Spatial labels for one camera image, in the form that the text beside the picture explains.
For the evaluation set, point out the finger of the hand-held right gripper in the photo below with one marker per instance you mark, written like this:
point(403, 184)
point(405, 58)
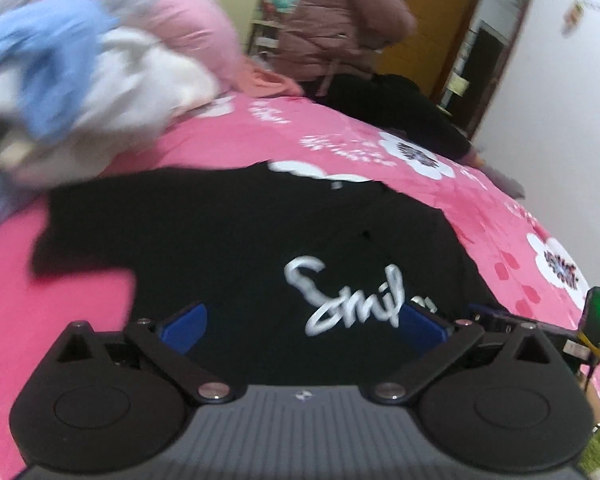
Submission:
point(495, 320)

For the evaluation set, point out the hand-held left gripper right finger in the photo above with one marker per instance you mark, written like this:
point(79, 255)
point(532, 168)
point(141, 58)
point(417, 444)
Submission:
point(422, 327)

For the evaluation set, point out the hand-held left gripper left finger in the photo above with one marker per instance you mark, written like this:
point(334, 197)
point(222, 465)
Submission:
point(182, 327)

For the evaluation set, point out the black t-shirt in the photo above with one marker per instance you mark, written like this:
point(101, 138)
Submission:
point(230, 240)

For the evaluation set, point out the white garment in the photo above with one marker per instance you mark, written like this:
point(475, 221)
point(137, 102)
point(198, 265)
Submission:
point(145, 75)

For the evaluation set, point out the pink floral blanket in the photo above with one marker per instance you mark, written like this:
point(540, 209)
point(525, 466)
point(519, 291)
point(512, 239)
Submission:
point(330, 130)

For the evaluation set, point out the yellow paper note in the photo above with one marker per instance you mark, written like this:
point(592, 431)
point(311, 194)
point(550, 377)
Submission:
point(457, 84)

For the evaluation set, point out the coral cloth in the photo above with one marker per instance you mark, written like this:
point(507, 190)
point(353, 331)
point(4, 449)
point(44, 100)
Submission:
point(267, 82)

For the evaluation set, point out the small hanging patterned cloth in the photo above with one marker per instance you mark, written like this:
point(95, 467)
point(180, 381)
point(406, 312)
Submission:
point(572, 17)

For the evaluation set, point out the wooden door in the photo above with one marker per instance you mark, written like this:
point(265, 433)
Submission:
point(445, 10)

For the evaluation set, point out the pink quilt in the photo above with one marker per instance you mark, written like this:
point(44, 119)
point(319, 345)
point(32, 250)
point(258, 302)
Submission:
point(180, 10)

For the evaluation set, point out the dark door frame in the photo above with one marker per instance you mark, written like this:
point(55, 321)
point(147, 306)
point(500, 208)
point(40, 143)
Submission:
point(505, 55)

